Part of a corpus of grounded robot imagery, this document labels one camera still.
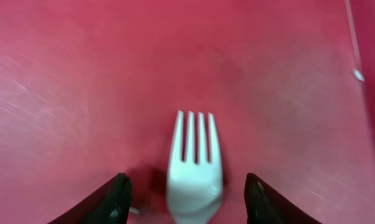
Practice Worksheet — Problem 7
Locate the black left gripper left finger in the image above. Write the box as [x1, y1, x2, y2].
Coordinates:
[50, 173, 132, 224]

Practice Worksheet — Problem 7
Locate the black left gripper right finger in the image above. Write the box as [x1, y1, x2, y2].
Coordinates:
[244, 173, 320, 224]

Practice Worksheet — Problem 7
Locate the white plastic fork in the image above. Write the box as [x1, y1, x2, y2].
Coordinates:
[166, 111, 223, 224]

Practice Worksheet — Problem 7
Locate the red plastic tray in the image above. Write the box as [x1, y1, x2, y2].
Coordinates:
[0, 0, 375, 223]

